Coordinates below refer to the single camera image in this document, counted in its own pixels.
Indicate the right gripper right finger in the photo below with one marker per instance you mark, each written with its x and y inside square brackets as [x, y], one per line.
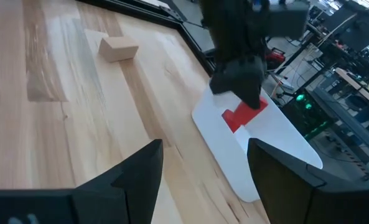
[296, 193]

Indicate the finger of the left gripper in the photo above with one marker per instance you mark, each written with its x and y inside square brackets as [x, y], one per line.
[223, 79]
[249, 84]

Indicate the white plastic bin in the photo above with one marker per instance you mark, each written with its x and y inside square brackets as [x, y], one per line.
[221, 161]

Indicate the computer tower with green lights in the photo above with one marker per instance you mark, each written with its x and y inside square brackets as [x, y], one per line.
[308, 115]

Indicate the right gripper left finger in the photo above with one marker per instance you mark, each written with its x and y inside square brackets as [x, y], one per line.
[125, 193]

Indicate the long red block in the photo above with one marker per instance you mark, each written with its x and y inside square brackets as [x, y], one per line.
[244, 113]

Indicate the wooden desk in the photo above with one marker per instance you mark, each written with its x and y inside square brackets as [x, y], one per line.
[358, 84]

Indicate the red object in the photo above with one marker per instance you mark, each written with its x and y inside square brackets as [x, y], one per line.
[276, 56]

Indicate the wooden rectangular block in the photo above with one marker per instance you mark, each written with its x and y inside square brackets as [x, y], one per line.
[119, 48]

